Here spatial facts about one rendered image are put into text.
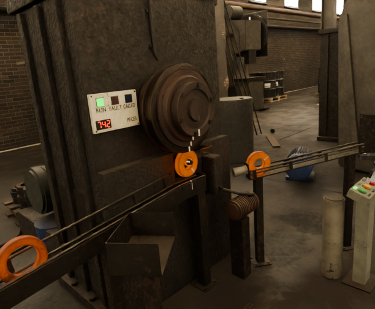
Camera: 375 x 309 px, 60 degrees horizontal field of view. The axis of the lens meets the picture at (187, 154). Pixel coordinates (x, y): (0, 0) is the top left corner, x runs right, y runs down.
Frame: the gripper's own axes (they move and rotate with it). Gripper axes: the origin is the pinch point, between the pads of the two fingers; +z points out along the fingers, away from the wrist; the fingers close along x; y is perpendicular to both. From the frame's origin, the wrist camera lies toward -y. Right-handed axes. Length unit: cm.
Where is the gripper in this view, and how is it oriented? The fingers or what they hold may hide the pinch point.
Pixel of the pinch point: (367, 181)
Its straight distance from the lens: 199.6
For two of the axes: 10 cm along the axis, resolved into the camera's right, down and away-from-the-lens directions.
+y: 7.0, 4.4, -5.7
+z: -1.7, 8.7, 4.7
